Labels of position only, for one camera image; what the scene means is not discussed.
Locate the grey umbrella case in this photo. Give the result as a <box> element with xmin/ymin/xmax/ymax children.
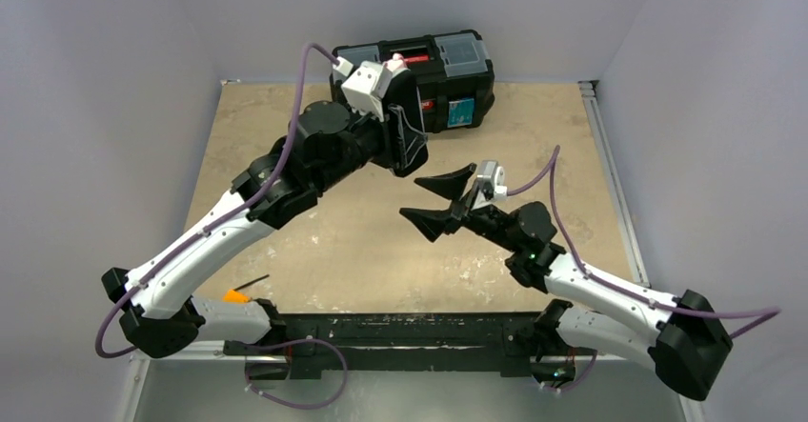
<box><xmin>382</xmin><ymin>69</ymin><xmax>429</xmax><ymax>177</ymax></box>

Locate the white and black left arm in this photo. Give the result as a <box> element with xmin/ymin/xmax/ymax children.
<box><xmin>102</xmin><ymin>101</ymin><xmax>428</xmax><ymax>358</ymax></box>

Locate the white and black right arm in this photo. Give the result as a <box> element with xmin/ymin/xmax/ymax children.
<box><xmin>399</xmin><ymin>160</ymin><xmax>734</xmax><ymax>401</ymax></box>

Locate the black plastic toolbox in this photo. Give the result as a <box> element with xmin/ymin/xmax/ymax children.
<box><xmin>332</xmin><ymin>30</ymin><xmax>495</xmax><ymax>133</ymax></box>

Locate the black pen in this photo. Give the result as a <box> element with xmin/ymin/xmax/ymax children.
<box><xmin>234</xmin><ymin>274</ymin><xmax>270</xmax><ymax>291</ymax></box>

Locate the orange object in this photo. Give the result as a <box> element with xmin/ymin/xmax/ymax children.
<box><xmin>222</xmin><ymin>290</ymin><xmax>252</xmax><ymax>304</ymax></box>

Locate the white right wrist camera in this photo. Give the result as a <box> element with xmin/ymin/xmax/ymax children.
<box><xmin>471</xmin><ymin>160</ymin><xmax>508</xmax><ymax>210</ymax></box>

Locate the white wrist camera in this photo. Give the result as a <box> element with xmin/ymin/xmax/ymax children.
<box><xmin>340</xmin><ymin>61</ymin><xmax>394</xmax><ymax>122</ymax></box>
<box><xmin>471</xmin><ymin>160</ymin><xmax>508</xmax><ymax>210</ymax></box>

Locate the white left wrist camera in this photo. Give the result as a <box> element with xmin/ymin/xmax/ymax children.
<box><xmin>340</xmin><ymin>61</ymin><xmax>394</xmax><ymax>122</ymax></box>

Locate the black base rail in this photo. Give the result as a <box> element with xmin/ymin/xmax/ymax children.
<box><xmin>223</xmin><ymin>308</ymin><xmax>592</xmax><ymax>385</ymax></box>

